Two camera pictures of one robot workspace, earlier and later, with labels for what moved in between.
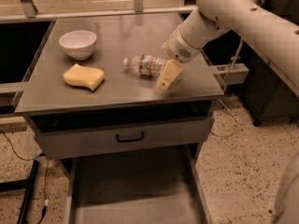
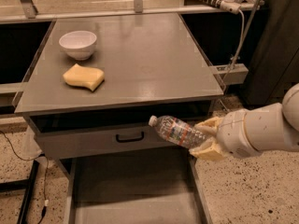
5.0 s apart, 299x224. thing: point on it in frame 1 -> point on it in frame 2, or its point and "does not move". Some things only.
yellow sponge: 87,77 does not move
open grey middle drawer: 153,188 does not move
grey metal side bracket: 233,73 does not move
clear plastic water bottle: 146,64 -> 177,131
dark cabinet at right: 265,95 does not move
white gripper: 181,48 -> 232,134
